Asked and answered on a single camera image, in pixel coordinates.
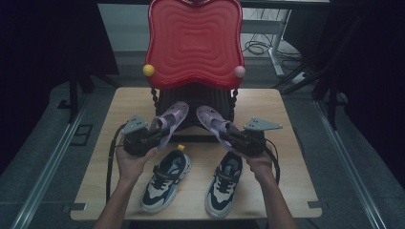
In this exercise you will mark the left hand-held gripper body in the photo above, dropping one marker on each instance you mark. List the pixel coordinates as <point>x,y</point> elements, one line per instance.
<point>137,141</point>

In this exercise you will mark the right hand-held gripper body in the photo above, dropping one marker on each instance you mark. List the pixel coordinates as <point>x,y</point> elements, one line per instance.
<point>253,141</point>

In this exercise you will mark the purple shoe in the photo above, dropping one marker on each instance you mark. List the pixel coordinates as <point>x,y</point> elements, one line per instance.
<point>176,111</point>
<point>210,119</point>

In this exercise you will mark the navy and white sneaker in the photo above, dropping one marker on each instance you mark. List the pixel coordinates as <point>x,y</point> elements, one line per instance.
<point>159,191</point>
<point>219,197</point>

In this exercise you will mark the person's right hand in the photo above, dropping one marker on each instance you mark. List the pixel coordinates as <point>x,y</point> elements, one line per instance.
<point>262,165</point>

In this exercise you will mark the person's left hand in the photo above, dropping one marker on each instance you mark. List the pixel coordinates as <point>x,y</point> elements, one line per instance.
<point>132,167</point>

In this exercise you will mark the black metal stand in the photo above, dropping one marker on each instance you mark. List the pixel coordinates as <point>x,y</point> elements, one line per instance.
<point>332,105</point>
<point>74,95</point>

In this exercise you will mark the white power strip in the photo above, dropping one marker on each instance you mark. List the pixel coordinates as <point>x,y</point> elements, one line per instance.
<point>299,78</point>

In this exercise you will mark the dark curtain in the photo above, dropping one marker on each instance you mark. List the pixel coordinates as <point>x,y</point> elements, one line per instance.
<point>375,63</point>
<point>38,41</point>

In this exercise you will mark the white desk frame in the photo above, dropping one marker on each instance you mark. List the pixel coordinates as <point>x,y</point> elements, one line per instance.
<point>277,47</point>

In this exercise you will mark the metal floor rail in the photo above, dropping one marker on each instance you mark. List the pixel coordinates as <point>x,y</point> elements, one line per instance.
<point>47,178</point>
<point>350,178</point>

